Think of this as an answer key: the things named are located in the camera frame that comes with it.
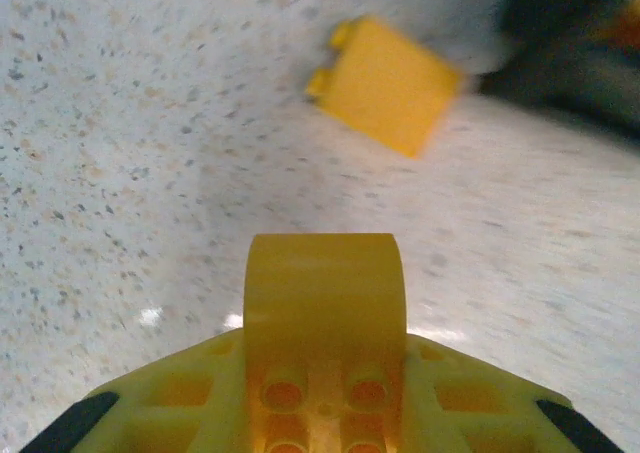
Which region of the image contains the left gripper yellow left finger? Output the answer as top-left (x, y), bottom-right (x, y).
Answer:
top-left (19, 327), bottom-right (249, 453)

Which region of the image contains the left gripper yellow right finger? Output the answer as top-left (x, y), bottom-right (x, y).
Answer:
top-left (404, 332), bottom-right (619, 453)

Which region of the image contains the yellow lego slope brick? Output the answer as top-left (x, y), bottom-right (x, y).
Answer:
top-left (304, 15), bottom-right (466, 160)
top-left (243, 232), bottom-right (407, 453)

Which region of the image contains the black plastic bin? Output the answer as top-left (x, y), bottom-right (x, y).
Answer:
top-left (477, 0), bottom-right (640, 142)

